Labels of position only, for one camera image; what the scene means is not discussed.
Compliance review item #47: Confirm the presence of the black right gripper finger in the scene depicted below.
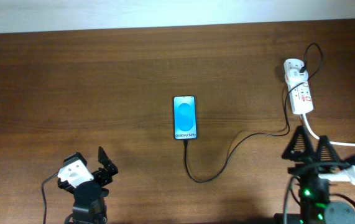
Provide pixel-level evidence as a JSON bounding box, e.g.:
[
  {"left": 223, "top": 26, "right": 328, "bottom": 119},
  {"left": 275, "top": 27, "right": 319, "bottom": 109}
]
[
  {"left": 282, "top": 126, "right": 315, "bottom": 162},
  {"left": 315, "top": 136, "right": 342, "bottom": 162}
]

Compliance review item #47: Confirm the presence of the blue Samsung Galaxy smartphone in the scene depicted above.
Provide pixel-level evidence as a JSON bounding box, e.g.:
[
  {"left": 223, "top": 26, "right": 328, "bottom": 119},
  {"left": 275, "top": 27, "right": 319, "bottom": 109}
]
[{"left": 173, "top": 96, "right": 198, "bottom": 140}]

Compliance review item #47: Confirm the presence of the black right camera cable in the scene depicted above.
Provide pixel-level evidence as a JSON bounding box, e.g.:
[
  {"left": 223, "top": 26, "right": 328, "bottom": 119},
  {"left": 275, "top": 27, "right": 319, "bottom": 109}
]
[{"left": 282, "top": 161, "right": 349, "bottom": 224}]

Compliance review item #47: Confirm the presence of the white power strip cord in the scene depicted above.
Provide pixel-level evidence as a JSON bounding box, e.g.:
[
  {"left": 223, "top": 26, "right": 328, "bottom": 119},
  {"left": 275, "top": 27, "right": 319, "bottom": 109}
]
[{"left": 301, "top": 113, "right": 355, "bottom": 149}]

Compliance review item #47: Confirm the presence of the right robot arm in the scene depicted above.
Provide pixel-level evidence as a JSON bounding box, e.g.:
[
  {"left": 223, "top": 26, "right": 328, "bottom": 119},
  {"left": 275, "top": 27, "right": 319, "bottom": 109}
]
[{"left": 274, "top": 126, "right": 355, "bottom": 224}]

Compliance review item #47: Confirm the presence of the black USB charging cable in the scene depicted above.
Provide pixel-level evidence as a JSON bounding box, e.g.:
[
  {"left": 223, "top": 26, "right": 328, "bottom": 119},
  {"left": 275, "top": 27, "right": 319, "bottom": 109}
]
[{"left": 183, "top": 42, "right": 324, "bottom": 184}]

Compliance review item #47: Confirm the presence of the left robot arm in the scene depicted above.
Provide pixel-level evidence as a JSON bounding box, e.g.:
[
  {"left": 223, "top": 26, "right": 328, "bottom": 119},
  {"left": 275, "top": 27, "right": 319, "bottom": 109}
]
[{"left": 57, "top": 147, "right": 118, "bottom": 224}]

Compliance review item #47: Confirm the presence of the white USB charger adapter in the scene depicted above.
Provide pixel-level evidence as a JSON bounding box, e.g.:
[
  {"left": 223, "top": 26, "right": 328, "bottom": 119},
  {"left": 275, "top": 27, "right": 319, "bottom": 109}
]
[{"left": 285, "top": 68, "right": 308, "bottom": 85}]

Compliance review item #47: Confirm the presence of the white power strip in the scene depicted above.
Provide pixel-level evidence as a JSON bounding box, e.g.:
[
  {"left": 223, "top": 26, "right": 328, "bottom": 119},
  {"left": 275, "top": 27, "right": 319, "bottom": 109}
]
[{"left": 284, "top": 58, "right": 313, "bottom": 115}]

